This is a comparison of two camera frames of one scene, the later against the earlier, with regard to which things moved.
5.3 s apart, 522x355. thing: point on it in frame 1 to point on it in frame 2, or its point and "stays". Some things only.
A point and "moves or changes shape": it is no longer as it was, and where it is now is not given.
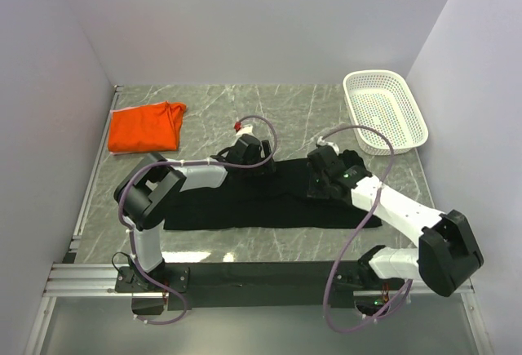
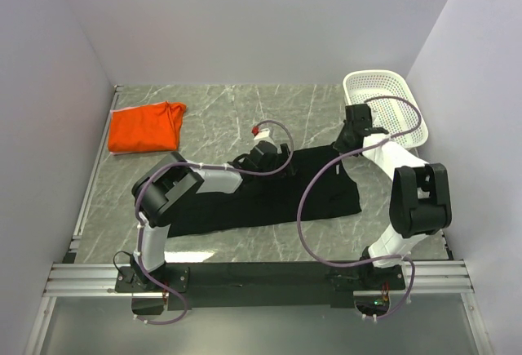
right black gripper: [316, 179] to [347, 137]
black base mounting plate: [276, 286] stays
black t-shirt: [276, 197] moves or changes shape
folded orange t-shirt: [148, 127] stays
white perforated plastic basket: [385, 99] stays
